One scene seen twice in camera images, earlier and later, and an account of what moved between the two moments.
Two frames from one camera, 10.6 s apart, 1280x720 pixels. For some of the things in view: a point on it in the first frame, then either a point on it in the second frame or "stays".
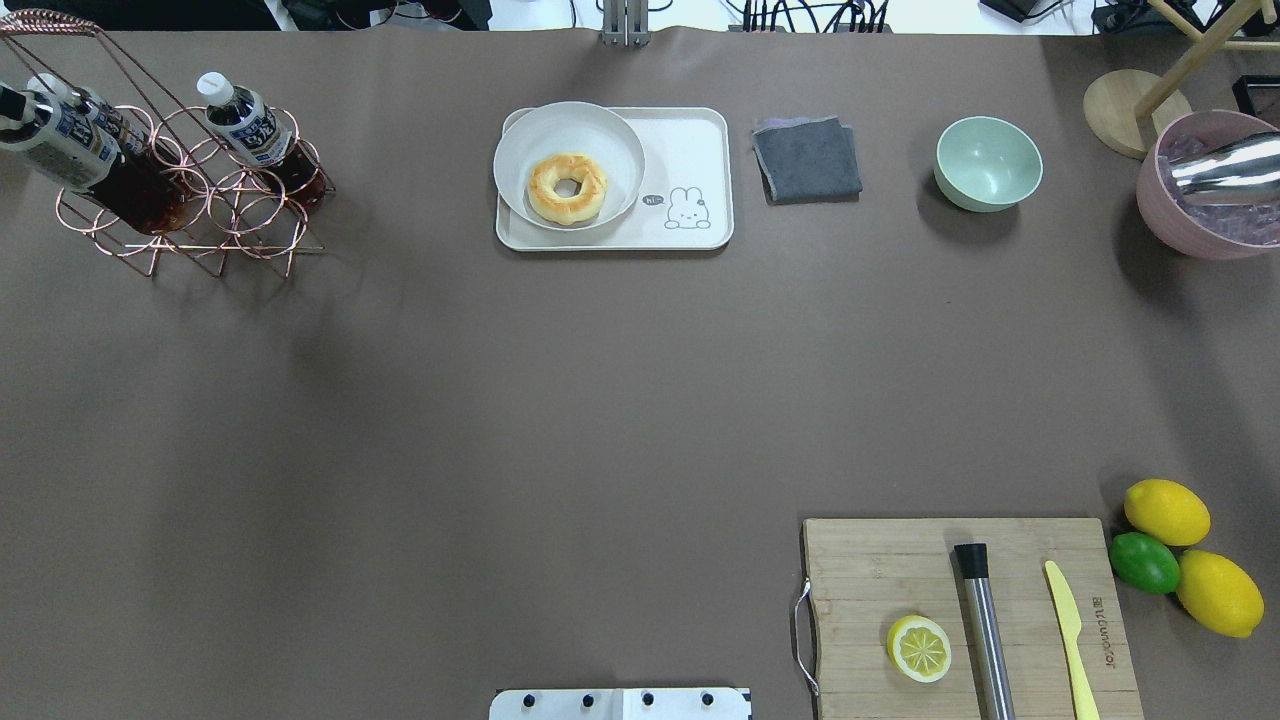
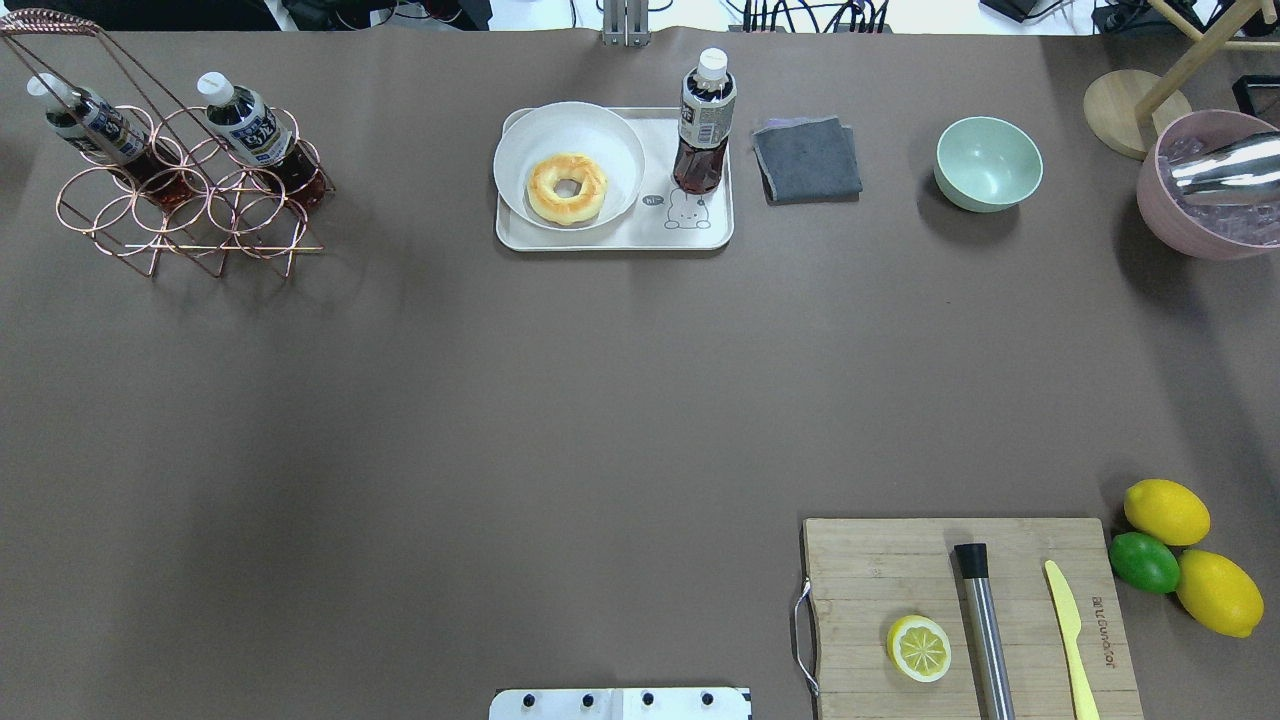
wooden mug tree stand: (1126, 108) stays
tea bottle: (135, 188) -> (708, 95)
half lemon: (919, 649) stays
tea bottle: (246, 123) stays
